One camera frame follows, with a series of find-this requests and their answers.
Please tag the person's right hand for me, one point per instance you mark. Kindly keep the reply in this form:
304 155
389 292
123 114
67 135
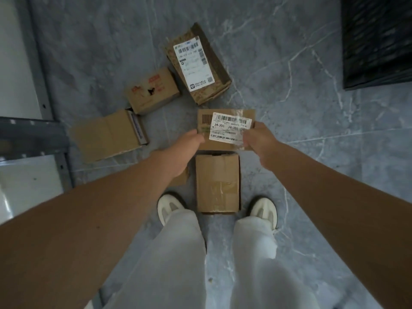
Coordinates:
262 141

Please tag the person's left hand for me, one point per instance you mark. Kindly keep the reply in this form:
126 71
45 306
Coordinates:
183 154

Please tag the cardboard parcel marked 9540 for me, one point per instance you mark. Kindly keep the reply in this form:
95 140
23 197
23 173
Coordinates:
182 180

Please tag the small red-printed parcel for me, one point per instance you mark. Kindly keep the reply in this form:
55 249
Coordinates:
154 96

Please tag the parcel with white label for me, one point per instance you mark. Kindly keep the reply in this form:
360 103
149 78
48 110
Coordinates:
212 90

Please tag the tall narrow cardboard parcel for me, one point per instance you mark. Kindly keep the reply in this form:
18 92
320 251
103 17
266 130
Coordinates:
103 138

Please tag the black plastic basket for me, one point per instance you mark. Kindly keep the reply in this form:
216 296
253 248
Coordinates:
376 38

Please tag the person's left forearm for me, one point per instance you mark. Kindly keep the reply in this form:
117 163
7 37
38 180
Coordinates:
80 238

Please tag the person's right forearm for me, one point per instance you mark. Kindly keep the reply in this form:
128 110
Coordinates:
347 205

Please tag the person's white left shoe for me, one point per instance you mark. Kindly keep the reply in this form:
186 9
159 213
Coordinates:
170 207

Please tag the person's white shoe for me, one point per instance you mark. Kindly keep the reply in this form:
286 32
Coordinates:
170 207
264 212

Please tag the person's white right shoe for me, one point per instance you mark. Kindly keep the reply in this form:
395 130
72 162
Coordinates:
264 212

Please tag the person's white trousers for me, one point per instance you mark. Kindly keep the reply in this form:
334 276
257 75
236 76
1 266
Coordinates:
173 270

